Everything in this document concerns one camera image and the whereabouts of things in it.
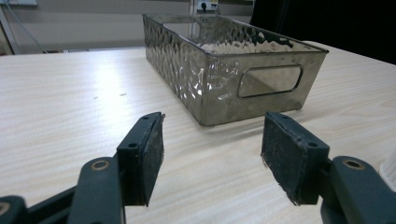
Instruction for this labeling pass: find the textured clear glass tray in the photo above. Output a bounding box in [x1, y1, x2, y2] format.
[142, 13, 330, 128]

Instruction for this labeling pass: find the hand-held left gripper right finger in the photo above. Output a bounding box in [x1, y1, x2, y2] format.
[261, 111, 331, 206]

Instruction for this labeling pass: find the white wall power socket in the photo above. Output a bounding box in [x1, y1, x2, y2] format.
[197, 0, 219, 12]

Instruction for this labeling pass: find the grey wall cable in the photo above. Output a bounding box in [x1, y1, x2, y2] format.
[3, 2, 50, 54]

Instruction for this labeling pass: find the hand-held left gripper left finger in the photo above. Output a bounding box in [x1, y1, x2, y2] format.
[116, 111, 166, 207]

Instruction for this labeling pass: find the black power cable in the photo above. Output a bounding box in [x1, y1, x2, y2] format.
[201, 3, 221, 16]

